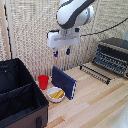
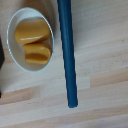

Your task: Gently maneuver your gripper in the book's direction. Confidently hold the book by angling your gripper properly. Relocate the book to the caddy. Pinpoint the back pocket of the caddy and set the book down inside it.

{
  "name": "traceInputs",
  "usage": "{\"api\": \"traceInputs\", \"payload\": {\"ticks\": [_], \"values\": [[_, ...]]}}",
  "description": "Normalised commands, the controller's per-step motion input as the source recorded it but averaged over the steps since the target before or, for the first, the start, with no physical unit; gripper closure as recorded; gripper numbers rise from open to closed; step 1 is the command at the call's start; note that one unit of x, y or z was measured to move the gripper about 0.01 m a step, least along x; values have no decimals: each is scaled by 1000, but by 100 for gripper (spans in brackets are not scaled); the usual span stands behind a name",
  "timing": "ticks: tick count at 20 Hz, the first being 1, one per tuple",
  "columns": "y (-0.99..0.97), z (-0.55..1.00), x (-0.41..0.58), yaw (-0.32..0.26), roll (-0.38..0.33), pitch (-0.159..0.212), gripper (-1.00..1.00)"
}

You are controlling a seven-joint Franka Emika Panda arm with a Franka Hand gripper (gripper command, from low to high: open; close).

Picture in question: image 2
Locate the yellow banana piece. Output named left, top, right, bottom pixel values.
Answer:
left=22, top=42, right=53, bottom=65
left=14, top=18, right=52, bottom=46

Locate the white oval bowl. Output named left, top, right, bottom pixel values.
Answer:
left=6, top=7, right=56, bottom=73

